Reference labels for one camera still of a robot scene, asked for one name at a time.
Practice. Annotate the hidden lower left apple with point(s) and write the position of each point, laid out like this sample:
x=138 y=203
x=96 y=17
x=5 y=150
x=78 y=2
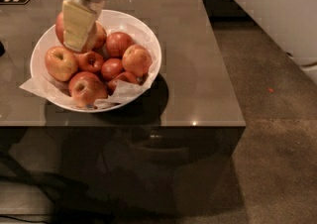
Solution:
x=82 y=76

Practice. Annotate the upper right red apple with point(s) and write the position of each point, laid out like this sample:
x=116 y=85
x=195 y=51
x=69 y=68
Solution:
x=117 y=43

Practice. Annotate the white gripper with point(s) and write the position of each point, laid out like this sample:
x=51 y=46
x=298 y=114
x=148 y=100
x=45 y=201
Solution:
x=78 y=21

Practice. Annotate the small centre red apple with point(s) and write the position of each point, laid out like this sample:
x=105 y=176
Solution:
x=111 y=68

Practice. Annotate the dark object at left edge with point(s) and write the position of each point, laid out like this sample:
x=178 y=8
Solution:
x=2 y=49

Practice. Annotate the left red-yellow apple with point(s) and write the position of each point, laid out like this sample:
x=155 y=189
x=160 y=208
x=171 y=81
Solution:
x=61 y=63

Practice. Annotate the white bowl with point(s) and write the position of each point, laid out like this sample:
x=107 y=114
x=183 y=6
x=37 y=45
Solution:
x=132 y=26

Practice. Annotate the white paper liner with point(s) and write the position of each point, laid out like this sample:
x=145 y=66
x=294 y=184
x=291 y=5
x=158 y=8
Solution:
x=130 y=89

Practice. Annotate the large red apple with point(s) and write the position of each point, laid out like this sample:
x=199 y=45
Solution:
x=100 y=34

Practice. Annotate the front red apple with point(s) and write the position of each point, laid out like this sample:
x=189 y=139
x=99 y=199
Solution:
x=85 y=92

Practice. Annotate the top yellowish apple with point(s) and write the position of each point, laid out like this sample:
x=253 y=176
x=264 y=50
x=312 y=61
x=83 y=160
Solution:
x=91 y=61

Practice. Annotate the lower right red apple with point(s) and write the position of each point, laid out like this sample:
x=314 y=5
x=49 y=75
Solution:
x=125 y=76

